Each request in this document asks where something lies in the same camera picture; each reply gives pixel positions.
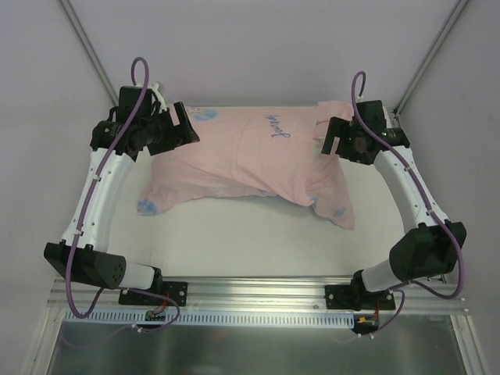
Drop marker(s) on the aluminium corner post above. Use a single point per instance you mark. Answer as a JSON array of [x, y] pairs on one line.
[[451, 20], [72, 18]]

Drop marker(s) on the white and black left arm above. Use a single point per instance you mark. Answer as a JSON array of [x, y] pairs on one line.
[[82, 255]]

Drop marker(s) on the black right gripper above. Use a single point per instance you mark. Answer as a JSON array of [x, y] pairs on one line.
[[343, 137]]

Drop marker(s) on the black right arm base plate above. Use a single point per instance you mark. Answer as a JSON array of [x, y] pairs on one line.
[[343, 296]]

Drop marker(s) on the white slotted cable duct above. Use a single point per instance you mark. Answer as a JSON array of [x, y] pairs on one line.
[[224, 318]]

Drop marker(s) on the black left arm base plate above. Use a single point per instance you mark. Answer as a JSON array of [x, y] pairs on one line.
[[175, 290]]

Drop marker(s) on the blue and pink printed pillowcase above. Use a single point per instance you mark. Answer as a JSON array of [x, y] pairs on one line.
[[255, 151]]

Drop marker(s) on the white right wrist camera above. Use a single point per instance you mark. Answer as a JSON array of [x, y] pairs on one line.
[[387, 117]]

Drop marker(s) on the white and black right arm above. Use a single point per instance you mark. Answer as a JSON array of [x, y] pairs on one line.
[[431, 244]]

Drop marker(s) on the shiny metal front plate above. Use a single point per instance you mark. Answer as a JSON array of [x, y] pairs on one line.
[[410, 345]]

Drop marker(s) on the left aluminium corner post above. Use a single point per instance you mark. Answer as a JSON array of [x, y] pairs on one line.
[[72, 18]]

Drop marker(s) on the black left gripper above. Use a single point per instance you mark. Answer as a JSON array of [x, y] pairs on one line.
[[169, 130]]

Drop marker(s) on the right aluminium corner post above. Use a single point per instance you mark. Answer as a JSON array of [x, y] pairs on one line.
[[451, 20]]

